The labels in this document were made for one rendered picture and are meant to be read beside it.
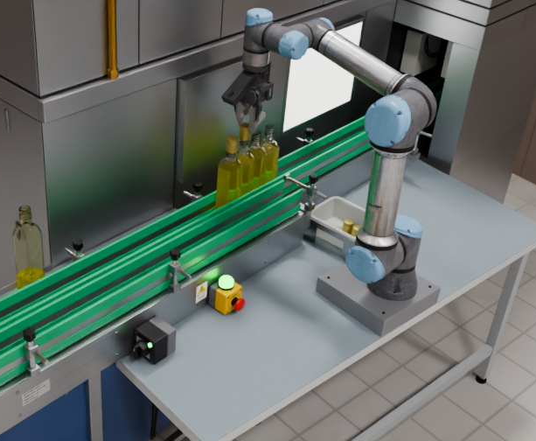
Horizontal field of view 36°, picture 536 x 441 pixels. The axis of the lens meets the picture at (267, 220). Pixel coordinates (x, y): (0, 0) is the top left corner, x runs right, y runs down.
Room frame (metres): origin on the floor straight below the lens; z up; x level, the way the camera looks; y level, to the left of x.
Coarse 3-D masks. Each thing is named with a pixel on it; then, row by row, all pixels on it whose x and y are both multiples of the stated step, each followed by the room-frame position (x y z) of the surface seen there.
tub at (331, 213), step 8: (328, 200) 2.36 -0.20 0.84; (336, 200) 2.38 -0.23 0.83; (344, 200) 2.37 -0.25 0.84; (320, 208) 2.32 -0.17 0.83; (328, 208) 2.36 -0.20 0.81; (336, 208) 2.38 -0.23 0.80; (344, 208) 2.36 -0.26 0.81; (352, 208) 2.35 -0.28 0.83; (360, 208) 2.33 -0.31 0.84; (312, 216) 2.25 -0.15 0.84; (320, 216) 2.32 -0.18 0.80; (328, 216) 2.36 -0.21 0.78; (336, 216) 2.37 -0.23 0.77; (344, 216) 2.36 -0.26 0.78; (352, 216) 2.34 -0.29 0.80; (360, 216) 2.32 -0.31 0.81; (328, 224) 2.21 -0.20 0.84; (336, 224) 2.33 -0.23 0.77; (360, 224) 2.32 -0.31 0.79; (344, 232) 2.18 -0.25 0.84; (352, 240) 2.15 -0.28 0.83
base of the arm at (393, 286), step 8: (392, 272) 1.92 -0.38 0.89; (400, 272) 1.92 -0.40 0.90; (408, 272) 1.92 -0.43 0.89; (384, 280) 1.92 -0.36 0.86; (392, 280) 1.91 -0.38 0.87; (400, 280) 1.91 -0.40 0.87; (408, 280) 1.92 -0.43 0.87; (416, 280) 1.97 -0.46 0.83; (368, 288) 1.94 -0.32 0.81; (376, 288) 1.92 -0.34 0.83; (384, 288) 1.91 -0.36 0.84; (392, 288) 1.91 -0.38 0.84; (400, 288) 1.90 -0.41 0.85; (408, 288) 1.91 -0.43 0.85; (416, 288) 1.94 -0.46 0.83; (384, 296) 1.90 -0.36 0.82; (392, 296) 1.89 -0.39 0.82; (400, 296) 1.90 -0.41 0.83; (408, 296) 1.91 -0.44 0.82
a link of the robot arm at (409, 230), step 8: (400, 216) 2.01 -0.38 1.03; (400, 224) 1.95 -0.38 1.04; (408, 224) 1.96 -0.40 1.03; (416, 224) 1.97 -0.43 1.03; (400, 232) 1.92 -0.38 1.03; (408, 232) 1.93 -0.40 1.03; (416, 232) 1.93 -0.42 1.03; (400, 240) 1.90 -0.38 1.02; (408, 240) 1.92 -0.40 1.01; (416, 240) 1.93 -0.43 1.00; (408, 248) 1.91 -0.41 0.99; (416, 248) 1.94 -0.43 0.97; (408, 256) 1.91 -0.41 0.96; (416, 256) 1.95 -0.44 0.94; (400, 264) 1.92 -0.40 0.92; (408, 264) 1.92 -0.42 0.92
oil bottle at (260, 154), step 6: (252, 150) 2.20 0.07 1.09; (258, 150) 2.20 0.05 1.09; (264, 150) 2.22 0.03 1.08; (258, 156) 2.20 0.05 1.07; (264, 156) 2.22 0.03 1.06; (258, 162) 2.20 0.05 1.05; (264, 162) 2.22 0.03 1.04; (258, 168) 2.20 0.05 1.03; (264, 168) 2.22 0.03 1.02; (258, 174) 2.20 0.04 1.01; (264, 174) 2.23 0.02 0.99; (258, 180) 2.20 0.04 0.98; (258, 186) 2.20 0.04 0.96
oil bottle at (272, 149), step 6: (264, 144) 2.25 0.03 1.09; (270, 144) 2.25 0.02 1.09; (276, 144) 2.26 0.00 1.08; (270, 150) 2.24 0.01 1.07; (276, 150) 2.26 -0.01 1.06; (270, 156) 2.24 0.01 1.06; (276, 156) 2.26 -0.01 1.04; (270, 162) 2.24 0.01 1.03; (276, 162) 2.26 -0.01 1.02; (270, 168) 2.24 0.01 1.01; (276, 168) 2.27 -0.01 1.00; (270, 174) 2.25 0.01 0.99; (264, 180) 2.23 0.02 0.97
